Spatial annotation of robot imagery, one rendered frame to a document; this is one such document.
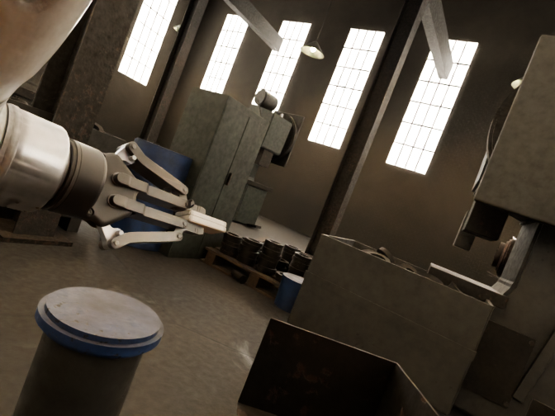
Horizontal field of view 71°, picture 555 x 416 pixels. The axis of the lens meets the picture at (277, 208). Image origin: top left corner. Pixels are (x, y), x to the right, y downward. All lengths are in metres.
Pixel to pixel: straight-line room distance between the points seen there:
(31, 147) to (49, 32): 0.13
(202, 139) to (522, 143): 2.37
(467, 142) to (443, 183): 1.11
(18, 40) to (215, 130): 3.19
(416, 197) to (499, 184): 7.74
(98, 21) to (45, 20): 2.66
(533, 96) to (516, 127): 0.20
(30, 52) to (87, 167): 0.15
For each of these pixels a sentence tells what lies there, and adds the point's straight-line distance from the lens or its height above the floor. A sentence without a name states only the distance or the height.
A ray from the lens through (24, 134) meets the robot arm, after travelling 0.39.
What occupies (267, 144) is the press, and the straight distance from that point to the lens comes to 7.77.
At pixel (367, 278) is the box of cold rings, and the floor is 0.60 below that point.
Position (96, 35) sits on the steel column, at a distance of 2.94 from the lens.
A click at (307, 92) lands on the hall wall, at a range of 12.19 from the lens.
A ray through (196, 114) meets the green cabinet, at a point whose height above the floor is 1.26.
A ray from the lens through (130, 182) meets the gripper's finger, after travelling 0.46.
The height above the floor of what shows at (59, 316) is 0.43.
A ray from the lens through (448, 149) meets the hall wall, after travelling 10.45.
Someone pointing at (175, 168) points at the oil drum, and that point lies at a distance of 3.43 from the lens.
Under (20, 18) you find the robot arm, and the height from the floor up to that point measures 0.93.
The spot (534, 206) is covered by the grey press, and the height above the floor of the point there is 1.33.
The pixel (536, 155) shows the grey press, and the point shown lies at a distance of 2.64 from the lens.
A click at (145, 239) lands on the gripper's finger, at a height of 0.79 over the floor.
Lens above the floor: 0.89
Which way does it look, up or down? 2 degrees down
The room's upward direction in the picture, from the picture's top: 21 degrees clockwise
